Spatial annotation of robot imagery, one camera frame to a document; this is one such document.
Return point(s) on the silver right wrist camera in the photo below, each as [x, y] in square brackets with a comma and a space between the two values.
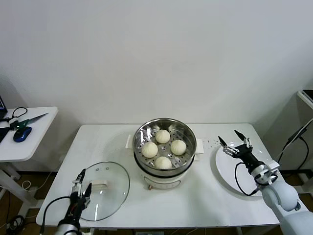
[272, 170]

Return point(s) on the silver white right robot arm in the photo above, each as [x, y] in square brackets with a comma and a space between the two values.
[283, 195]

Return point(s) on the blue computer mouse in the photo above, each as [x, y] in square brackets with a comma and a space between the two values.
[22, 134]

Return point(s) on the black laptop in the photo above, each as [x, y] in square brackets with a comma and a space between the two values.
[2, 105]

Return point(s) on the round glass pot lid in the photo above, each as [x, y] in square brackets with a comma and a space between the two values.
[115, 195]

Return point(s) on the round white plate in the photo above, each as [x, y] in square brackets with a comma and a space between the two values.
[226, 176]

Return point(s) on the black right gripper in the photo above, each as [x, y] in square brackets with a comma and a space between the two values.
[247, 155]

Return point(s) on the white side table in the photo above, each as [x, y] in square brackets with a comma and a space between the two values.
[41, 132]

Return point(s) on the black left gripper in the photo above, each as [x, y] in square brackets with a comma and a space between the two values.
[77, 205]

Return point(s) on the white steamed baozi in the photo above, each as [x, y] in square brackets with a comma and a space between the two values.
[178, 147]
[149, 149]
[163, 162]
[163, 136]

